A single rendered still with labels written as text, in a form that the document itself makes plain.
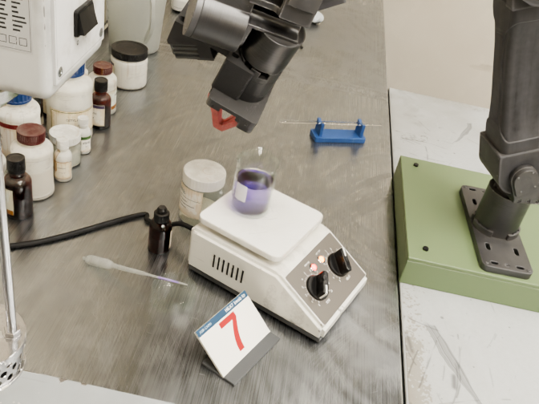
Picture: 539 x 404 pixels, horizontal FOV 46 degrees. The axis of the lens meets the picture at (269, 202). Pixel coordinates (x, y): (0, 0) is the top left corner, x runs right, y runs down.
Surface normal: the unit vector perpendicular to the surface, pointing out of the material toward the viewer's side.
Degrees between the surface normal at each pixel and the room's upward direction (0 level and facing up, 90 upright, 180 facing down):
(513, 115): 85
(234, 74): 108
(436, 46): 90
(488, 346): 0
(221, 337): 40
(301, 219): 0
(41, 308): 0
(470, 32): 90
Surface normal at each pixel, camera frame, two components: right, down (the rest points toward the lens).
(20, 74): -0.13, 0.55
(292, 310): -0.52, 0.42
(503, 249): 0.17, -0.80
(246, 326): 0.65, -0.33
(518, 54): 0.09, 0.64
